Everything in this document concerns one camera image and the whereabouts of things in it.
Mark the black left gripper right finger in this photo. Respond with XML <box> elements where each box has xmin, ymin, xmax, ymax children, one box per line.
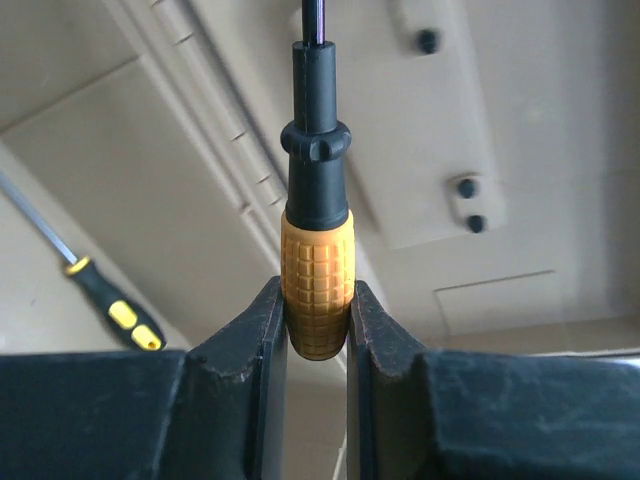
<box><xmin>346</xmin><ymin>281</ymin><xmax>639</xmax><ymax>479</ymax></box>

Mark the orange handle screwdriver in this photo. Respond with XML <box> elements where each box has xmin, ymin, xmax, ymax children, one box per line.
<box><xmin>280</xmin><ymin>1</ymin><xmax>356</xmax><ymax>361</ymax></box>

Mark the long yellow black screwdriver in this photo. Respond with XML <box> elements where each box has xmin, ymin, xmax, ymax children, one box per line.
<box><xmin>1</xmin><ymin>173</ymin><xmax>167</xmax><ymax>352</ymax></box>

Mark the tan plastic tool case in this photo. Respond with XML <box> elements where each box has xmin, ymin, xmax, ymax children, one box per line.
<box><xmin>0</xmin><ymin>0</ymin><xmax>640</xmax><ymax>356</ymax></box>

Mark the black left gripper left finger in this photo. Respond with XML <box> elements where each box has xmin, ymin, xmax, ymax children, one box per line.
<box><xmin>1</xmin><ymin>278</ymin><xmax>288</xmax><ymax>479</ymax></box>

